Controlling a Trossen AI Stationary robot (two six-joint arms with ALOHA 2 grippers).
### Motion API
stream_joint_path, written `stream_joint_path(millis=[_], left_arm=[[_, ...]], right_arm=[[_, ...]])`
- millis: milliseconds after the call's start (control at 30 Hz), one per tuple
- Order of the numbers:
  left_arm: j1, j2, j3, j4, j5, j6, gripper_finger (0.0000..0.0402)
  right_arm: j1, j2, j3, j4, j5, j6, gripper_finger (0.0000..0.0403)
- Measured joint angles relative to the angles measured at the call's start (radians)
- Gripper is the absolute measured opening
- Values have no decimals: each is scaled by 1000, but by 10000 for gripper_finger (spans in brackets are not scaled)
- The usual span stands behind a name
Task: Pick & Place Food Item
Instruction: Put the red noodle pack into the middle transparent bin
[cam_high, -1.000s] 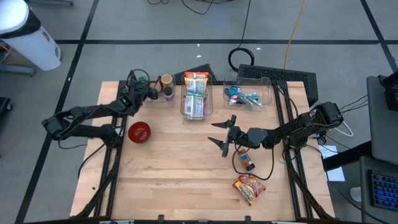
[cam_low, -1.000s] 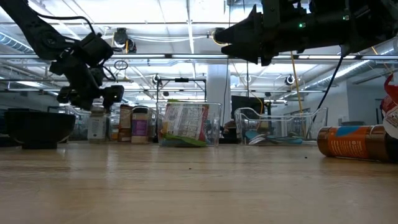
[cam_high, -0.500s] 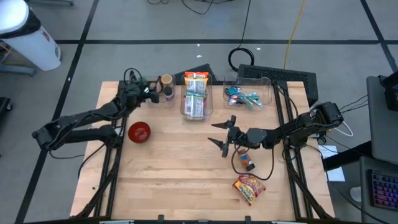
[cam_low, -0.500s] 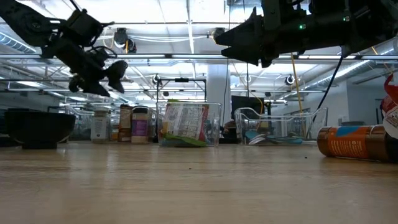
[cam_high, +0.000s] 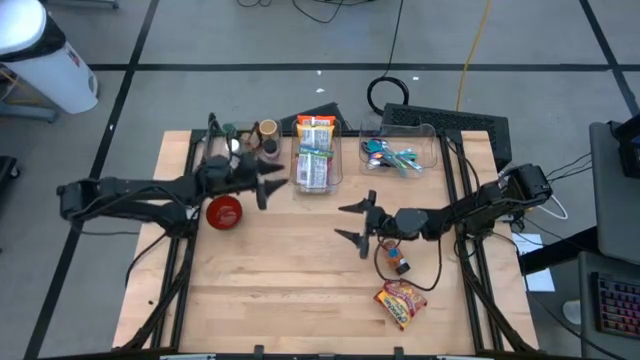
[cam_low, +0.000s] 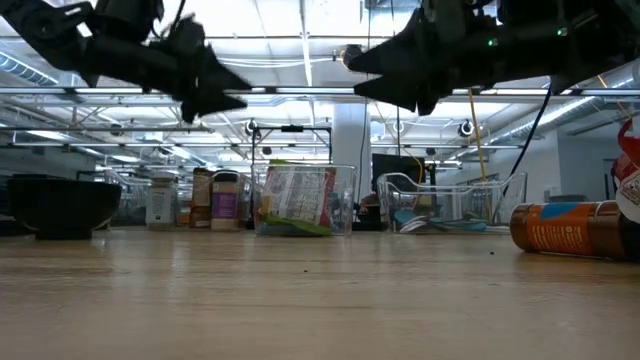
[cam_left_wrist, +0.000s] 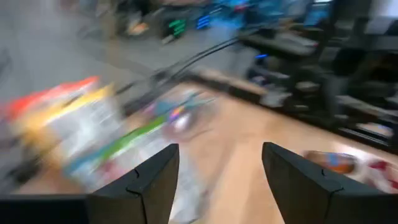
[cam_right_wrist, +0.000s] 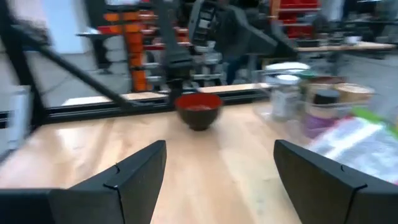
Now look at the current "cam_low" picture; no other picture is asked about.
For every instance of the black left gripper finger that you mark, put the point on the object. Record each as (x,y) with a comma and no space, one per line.
(215,75)
(210,104)

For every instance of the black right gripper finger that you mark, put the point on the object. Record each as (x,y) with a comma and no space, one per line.
(405,90)
(400,55)

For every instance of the orange candy bar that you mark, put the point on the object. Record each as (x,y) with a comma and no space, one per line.
(202,190)

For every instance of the black-lid spice jar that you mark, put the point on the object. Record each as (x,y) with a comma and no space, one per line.
(225,205)

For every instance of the white-label spice jar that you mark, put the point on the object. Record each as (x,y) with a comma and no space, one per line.
(160,205)

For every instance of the green ramen packet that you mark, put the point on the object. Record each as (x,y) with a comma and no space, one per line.
(295,197)

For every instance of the iridescent rainbow spoon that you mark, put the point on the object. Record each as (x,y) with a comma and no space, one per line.
(412,226)

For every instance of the teal plastic utensil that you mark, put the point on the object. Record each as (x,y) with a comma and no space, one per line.
(465,226)

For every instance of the orange-brown spice bottle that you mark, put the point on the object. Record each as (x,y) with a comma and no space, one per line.
(560,230)

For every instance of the red ramen packet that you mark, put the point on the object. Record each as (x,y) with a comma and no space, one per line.
(630,190)

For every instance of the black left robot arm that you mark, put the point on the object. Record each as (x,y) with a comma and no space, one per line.
(40,30)

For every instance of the black monitor screen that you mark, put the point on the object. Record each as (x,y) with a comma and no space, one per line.
(395,170)

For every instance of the wide clear plastic bin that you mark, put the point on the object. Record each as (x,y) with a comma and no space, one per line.
(130,190)
(515,200)

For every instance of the person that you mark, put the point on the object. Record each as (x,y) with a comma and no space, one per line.
(370,205)

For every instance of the narrow clear plastic bin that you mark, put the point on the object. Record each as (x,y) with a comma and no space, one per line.
(347,200)

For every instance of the red and black bowl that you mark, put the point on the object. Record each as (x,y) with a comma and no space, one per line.
(60,205)

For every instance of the grey rectangular bin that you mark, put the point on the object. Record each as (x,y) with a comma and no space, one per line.
(567,198)

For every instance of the black rectangular rig frame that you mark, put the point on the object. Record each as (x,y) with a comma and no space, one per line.
(292,129)

